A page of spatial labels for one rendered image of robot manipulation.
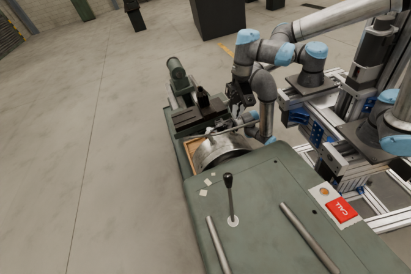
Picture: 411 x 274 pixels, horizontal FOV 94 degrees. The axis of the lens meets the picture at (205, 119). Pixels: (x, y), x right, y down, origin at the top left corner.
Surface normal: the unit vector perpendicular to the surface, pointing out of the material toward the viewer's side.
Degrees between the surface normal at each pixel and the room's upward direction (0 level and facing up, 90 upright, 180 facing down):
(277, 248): 0
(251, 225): 0
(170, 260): 0
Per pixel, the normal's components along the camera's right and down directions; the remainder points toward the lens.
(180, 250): -0.20, -0.72
